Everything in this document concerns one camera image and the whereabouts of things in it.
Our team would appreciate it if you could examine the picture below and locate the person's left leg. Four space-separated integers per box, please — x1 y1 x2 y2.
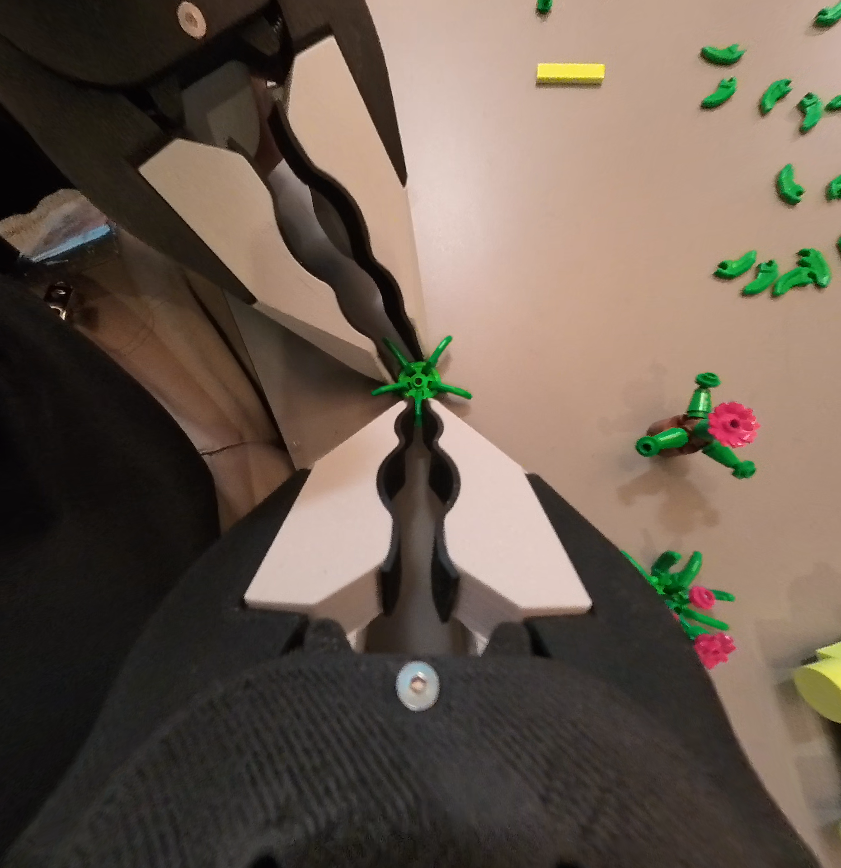
75 224 306 537

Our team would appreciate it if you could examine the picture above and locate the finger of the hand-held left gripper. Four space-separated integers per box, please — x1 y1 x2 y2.
268 35 426 362
139 61 397 382

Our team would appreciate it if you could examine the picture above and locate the lime green toy figure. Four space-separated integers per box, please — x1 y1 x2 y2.
793 636 841 868

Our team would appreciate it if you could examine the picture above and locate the yellow flat toy brick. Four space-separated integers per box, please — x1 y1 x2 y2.
537 63 606 87

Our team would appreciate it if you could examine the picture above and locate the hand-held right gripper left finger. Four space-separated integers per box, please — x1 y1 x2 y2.
244 400 421 650

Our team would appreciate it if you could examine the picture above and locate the scatter of green toy leaves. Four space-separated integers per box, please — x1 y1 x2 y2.
700 0 841 299

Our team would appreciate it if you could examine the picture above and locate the toy cactus with pink flower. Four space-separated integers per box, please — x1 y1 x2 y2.
636 372 761 480

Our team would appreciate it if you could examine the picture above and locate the toy bush with pink flowers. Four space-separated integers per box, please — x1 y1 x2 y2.
624 551 738 671

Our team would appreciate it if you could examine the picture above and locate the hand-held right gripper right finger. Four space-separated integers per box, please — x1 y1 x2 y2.
423 400 593 656

